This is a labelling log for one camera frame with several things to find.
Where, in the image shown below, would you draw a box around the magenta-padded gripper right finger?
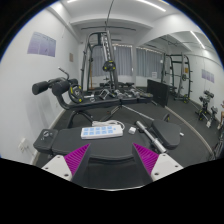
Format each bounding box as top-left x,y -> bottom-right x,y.
131,143 -> 184,186

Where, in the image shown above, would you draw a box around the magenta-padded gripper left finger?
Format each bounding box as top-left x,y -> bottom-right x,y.
41,143 -> 92,186

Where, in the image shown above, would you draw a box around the black low padded seat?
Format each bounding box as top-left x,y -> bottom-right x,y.
150,119 -> 183,151

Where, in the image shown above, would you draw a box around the silver barbell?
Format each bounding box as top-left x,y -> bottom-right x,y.
120,104 -> 168,154

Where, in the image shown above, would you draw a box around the metal spring barbell collar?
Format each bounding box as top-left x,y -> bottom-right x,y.
39,130 -> 54,142

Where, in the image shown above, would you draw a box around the black padded workout bench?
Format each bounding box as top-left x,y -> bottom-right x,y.
33,125 -> 149,191

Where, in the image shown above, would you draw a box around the black weight plate yellow marks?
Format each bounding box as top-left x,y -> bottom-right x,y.
102,59 -> 117,73
68,83 -> 84,104

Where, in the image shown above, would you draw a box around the black bench with roller pads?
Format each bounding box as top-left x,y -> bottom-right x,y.
31,67 -> 154,129

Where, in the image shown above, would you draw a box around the black box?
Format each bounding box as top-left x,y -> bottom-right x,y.
146,78 -> 171,108

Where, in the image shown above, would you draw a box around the person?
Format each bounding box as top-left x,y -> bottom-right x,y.
218,99 -> 224,131

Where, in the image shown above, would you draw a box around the chrome dumbbells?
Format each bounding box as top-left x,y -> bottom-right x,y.
113,87 -> 141,99

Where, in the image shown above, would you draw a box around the grey window curtain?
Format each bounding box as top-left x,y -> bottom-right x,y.
91,44 -> 134,77
135,47 -> 164,78

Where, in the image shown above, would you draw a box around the white wall outlet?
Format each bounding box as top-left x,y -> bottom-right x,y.
17,137 -> 29,154

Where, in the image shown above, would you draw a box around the metal cable row handle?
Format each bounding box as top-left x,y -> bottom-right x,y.
98,88 -> 111,100

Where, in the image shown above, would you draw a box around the large wall mirror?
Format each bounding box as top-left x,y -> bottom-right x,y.
163,31 -> 224,134

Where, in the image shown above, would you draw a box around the purple wall poster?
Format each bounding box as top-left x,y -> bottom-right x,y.
27,31 -> 57,58

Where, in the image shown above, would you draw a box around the grey cable machine rack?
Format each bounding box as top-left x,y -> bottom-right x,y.
80,30 -> 120,93

